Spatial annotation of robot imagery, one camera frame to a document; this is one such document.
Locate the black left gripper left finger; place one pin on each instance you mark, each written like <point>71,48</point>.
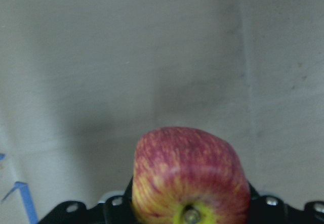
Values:
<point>113,207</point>

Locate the red yellow apple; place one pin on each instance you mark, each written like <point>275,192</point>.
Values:
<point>177,168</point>

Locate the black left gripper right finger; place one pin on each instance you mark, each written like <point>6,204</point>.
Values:
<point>272,209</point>

